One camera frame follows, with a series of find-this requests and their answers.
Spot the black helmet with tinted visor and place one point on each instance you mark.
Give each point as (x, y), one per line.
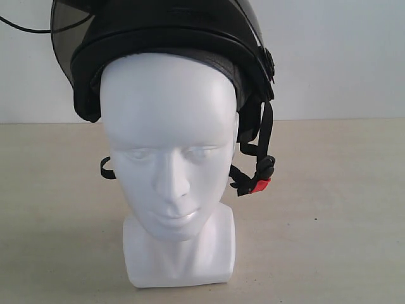
(87, 35)

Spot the white mannequin head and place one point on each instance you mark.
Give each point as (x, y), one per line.
(171, 124)

